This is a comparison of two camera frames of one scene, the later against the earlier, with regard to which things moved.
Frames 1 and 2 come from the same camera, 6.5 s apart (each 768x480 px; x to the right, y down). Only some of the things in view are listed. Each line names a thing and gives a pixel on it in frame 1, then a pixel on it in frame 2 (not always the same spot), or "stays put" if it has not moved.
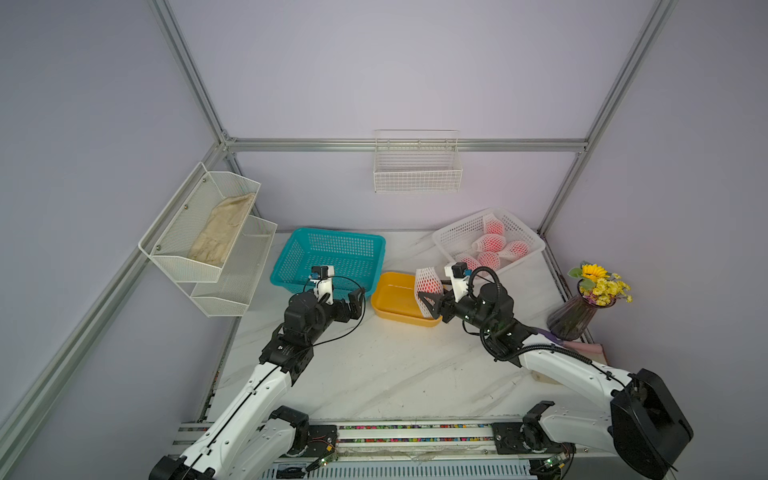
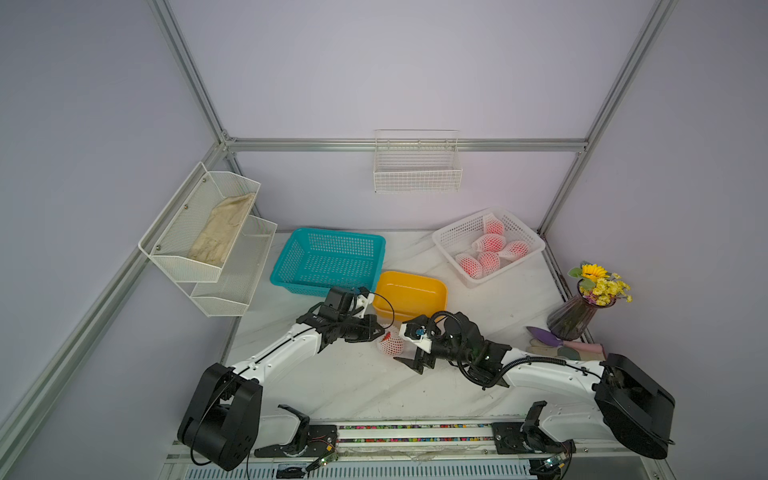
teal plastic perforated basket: x=356 y=259 stays put
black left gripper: x=353 y=307 to x=367 y=335
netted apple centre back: x=491 y=243 stays put
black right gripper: x=448 y=302 to x=421 y=358
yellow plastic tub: x=395 y=299 stays put
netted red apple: x=426 y=281 to x=393 y=346
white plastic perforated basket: x=458 y=238 stays put
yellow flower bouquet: x=599 y=286 stays put
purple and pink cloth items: x=592 y=351 stays put
